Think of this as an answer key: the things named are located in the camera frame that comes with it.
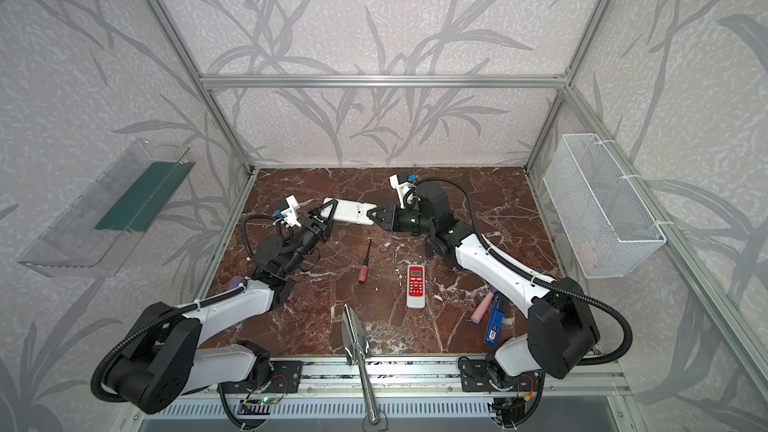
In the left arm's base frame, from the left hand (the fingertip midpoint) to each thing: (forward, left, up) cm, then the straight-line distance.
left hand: (343, 197), depth 73 cm
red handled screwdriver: (-5, -3, -29) cm, 29 cm away
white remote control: (-1, -1, -3) cm, 4 cm away
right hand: (-1, -6, -3) cm, 7 cm away
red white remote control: (-12, -19, -28) cm, 36 cm away
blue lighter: (-22, -40, -25) cm, 52 cm away
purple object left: (-10, +36, -29) cm, 47 cm away
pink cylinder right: (-17, -38, -28) cm, 50 cm away
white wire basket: (-11, -57, +6) cm, 59 cm away
